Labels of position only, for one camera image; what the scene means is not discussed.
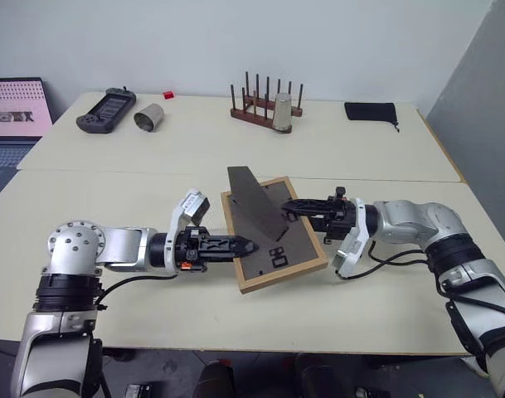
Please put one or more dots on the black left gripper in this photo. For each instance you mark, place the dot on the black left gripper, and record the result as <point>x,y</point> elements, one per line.
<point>190,248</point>

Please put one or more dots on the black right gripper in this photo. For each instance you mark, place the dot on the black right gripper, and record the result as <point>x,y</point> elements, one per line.
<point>339,219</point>

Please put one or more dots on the wooden picture frame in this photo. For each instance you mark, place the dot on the wooden picture frame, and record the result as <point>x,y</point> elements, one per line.
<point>273,257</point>

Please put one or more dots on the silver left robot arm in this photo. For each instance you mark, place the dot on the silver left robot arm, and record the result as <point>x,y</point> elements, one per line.
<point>119,244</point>

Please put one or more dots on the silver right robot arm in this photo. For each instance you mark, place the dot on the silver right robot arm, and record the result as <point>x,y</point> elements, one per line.
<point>405,219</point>

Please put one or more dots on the tall metal cup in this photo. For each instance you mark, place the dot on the tall metal cup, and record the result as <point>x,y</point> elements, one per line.
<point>283,114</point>

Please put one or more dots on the wooden peg rack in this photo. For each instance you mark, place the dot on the wooden peg rack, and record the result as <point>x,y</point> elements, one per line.
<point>256,113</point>

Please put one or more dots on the dark rounded shape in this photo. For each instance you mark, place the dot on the dark rounded shape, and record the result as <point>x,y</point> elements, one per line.
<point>217,379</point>

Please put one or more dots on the short metal cup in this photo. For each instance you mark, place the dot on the short metal cup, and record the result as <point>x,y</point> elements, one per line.
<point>150,117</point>

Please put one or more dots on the small red block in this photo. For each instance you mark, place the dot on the small red block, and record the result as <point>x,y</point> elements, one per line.
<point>169,95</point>

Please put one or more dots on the small black box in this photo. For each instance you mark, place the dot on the small black box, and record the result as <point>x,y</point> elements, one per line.
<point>139,391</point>

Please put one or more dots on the dark grey handheld controller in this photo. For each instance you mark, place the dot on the dark grey handheld controller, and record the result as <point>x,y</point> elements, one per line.
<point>107,110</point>

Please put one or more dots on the open laptop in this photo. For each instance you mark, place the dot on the open laptop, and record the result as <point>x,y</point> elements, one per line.
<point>13,112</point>

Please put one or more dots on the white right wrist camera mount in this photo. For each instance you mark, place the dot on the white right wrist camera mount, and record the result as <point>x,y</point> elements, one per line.
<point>352,248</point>

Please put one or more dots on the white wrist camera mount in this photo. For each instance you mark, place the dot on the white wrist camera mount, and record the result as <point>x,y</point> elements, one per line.
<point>352,248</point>
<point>192,207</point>

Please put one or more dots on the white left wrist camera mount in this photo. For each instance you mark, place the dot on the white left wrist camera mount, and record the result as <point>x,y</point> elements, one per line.
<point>192,207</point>

